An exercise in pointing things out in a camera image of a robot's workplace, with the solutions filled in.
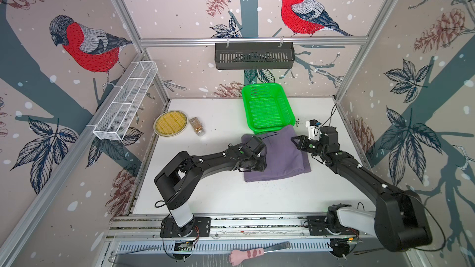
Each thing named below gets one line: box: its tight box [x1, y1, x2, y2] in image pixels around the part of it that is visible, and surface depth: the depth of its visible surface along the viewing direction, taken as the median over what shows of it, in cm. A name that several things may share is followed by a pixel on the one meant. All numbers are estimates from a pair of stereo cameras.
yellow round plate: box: [153, 109, 189, 138], surface depth 109 cm
